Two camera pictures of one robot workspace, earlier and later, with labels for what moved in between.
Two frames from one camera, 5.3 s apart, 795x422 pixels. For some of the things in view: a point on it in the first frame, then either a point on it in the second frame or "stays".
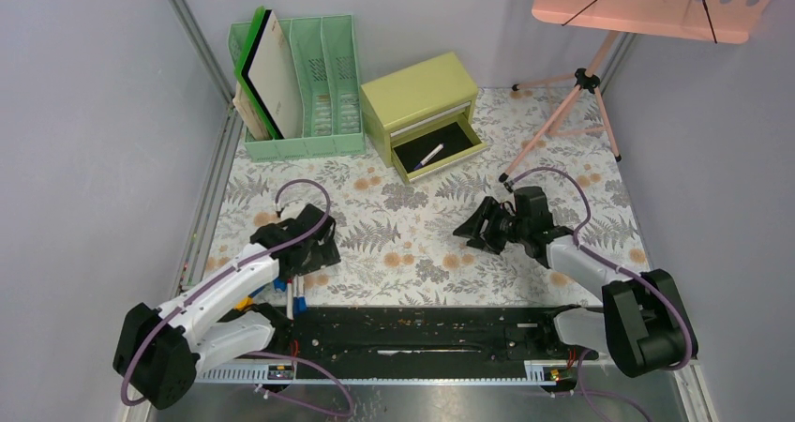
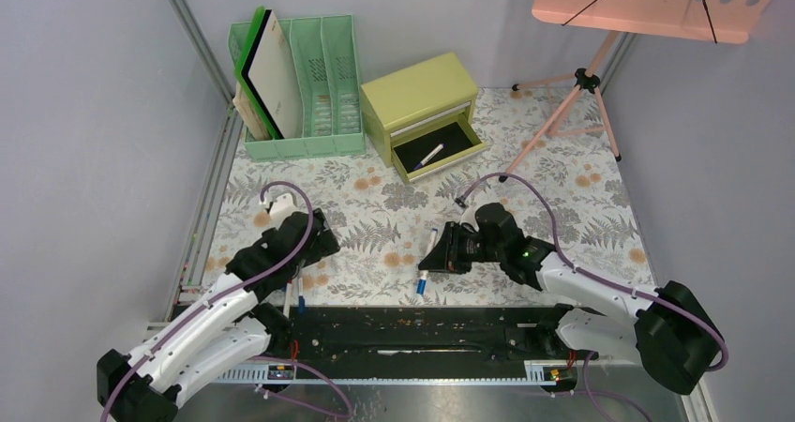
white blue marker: [299, 301] → [422, 284]
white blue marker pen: [439, 147] stays
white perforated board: [272, 75] stays
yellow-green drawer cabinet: [422, 116] stays
